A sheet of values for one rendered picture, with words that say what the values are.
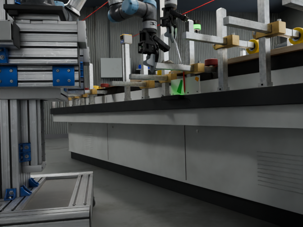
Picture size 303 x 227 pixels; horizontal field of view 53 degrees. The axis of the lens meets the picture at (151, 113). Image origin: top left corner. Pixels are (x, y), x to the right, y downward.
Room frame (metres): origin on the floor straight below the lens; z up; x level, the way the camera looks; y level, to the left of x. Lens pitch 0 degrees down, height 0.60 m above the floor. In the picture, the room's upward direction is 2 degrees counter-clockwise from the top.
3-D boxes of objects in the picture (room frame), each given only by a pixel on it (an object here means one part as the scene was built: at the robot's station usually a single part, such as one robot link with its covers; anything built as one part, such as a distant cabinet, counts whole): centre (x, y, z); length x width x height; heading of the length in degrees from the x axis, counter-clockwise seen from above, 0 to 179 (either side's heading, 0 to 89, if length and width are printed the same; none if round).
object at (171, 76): (1.96, -0.11, 0.82); 0.14 x 0.06 x 0.05; 33
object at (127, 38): (2.41, 0.18, 1.18); 0.07 x 0.07 x 0.08; 33
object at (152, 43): (1.57, 0.00, 0.96); 0.09 x 0.08 x 0.12; 124
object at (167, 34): (1.77, -0.11, 1.05); 0.06 x 0.03 x 0.09; 54
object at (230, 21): (1.30, -0.50, 0.95); 0.50 x 0.04 x 0.04; 123
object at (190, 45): (1.77, -0.23, 0.89); 0.04 x 0.04 x 0.48; 33
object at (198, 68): (1.75, -0.25, 0.84); 0.14 x 0.06 x 0.05; 33
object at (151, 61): (1.55, -0.01, 0.86); 0.06 x 0.03 x 0.09; 124
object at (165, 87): (1.98, -0.10, 0.87); 0.04 x 0.04 x 0.48; 33
